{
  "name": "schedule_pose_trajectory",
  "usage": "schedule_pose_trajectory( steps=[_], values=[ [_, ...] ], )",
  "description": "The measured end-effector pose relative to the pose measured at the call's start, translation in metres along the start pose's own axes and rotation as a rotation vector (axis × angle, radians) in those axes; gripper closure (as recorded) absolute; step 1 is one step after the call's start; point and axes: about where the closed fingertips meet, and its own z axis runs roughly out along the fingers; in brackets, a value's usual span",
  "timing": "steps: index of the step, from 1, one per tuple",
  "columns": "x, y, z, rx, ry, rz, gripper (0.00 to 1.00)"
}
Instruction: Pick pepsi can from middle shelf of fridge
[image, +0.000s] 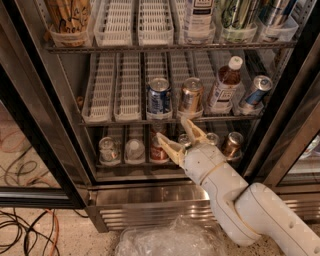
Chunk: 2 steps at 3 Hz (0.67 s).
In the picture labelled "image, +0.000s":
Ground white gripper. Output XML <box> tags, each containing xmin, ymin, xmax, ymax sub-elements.
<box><xmin>156</xmin><ymin>116</ymin><xmax>226</xmax><ymax>185</ymax></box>

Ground blue pepsi can shelf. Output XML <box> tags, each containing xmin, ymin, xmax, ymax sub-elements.
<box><xmin>206</xmin><ymin>133</ymin><xmax>220</xmax><ymax>146</ymax></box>
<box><xmin>147</xmin><ymin>78</ymin><xmax>171</xmax><ymax>114</ymax></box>

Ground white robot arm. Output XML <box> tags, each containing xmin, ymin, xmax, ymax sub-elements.
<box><xmin>157</xmin><ymin>117</ymin><xmax>320</xmax><ymax>256</ymax></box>

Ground green can front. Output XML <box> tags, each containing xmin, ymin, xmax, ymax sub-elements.
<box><xmin>178</xmin><ymin>134</ymin><xmax>191</xmax><ymax>147</ymax></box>

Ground blue pepsi can bottom shelf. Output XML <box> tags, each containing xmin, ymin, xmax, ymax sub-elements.
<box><xmin>206</xmin><ymin>133</ymin><xmax>220</xmax><ymax>146</ymax></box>

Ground red coke can front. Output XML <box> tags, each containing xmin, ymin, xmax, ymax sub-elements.
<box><xmin>150</xmin><ymin>136</ymin><xmax>168</xmax><ymax>161</ymax></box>

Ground red can behind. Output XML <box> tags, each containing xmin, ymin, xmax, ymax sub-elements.
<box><xmin>151</xmin><ymin>123</ymin><xmax>167</xmax><ymax>137</ymax></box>

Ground gold can bottom shelf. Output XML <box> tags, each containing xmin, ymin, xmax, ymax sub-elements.
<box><xmin>221</xmin><ymin>132</ymin><xmax>243</xmax><ymax>158</ymax></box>

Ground gold can shelf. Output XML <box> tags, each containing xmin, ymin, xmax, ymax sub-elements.
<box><xmin>221</xmin><ymin>132</ymin><xmax>243</xmax><ymax>158</ymax></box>
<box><xmin>178</xmin><ymin>77</ymin><xmax>204</xmax><ymax>113</ymax></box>

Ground gold can middle shelf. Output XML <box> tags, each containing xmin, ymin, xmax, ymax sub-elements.
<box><xmin>178</xmin><ymin>77</ymin><xmax>204</xmax><ymax>113</ymax></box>

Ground silver can bottom left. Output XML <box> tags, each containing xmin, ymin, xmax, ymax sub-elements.
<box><xmin>99</xmin><ymin>137</ymin><xmax>119</xmax><ymax>162</ymax></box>

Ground tilted blue silver can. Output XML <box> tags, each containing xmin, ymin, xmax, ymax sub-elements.
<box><xmin>239</xmin><ymin>75</ymin><xmax>273</xmax><ymax>109</ymax></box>

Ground right glass fridge door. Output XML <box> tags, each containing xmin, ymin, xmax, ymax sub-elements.
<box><xmin>263</xmin><ymin>36</ymin><xmax>320</xmax><ymax>192</ymax></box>

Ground glass fridge door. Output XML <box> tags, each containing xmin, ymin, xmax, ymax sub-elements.
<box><xmin>263</xmin><ymin>36</ymin><xmax>320</xmax><ymax>192</ymax></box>
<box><xmin>0</xmin><ymin>68</ymin><xmax>84</xmax><ymax>209</ymax></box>

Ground steel fridge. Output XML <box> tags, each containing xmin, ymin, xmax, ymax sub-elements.
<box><xmin>0</xmin><ymin>0</ymin><xmax>320</xmax><ymax>232</ymax></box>

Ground green can top shelf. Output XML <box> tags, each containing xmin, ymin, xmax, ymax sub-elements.
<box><xmin>220</xmin><ymin>0</ymin><xmax>260</xmax><ymax>43</ymax></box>

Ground white bottle top shelf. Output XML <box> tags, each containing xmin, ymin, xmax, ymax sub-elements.
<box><xmin>184</xmin><ymin>0</ymin><xmax>214</xmax><ymax>44</ymax></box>

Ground left glass fridge door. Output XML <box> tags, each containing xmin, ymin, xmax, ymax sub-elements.
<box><xmin>0</xmin><ymin>68</ymin><xmax>84</xmax><ymax>209</ymax></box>

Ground blue silver can top shelf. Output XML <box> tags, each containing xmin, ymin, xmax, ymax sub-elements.
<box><xmin>259</xmin><ymin>0</ymin><xmax>297</xmax><ymax>42</ymax></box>

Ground tan lacroix can top shelf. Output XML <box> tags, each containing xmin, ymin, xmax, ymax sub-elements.
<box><xmin>44</xmin><ymin>0</ymin><xmax>91</xmax><ymax>47</ymax></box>

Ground clear bottle white cap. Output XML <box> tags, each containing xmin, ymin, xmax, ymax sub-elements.
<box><xmin>126</xmin><ymin>139</ymin><xmax>145</xmax><ymax>160</ymax></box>

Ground white tray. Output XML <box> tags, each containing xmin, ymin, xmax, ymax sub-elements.
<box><xmin>94</xmin><ymin>0</ymin><xmax>134</xmax><ymax>47</ymax></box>
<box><xmin>114</xmin><ymin>53</ymin><xmax>141</xmax><ymax>121</ymax></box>
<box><xmin>138</xmin><ymin>0</ymin><xmax>174</xmax><ymax>46</ymax></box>
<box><xmin>82</xmin><ymin>53</ymin><xmax>116</xmax><ymax>123</ymax></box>

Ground brown tea bottle white cap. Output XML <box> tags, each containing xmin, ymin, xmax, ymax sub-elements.
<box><xmin>207</xmin><ymin>56</ymin><xmax>243</xmax><ymax>112</ymax></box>

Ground clear plastic bag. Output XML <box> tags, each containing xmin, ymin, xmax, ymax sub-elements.
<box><xmin>115</xmin><ymin>216</ymin><xmax>227</xmax><ymax>256</ymax></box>

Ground white tray middle far left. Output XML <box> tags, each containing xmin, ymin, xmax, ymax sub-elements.
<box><xmin>82</xmin><ymin>53</ymin><xmax>116</xmax><ymax>123</ymax></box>

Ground orange cable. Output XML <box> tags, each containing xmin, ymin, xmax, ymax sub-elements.
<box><xmin>43</xmin><ymin>208</ymin><xmax>61</xmax><ymax>256</ymax></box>

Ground black cables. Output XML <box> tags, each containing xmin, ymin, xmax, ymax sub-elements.
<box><xmin>0</xmin><ymin>207</ymin><xmax>90</xmax><ymax>256</ymax></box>

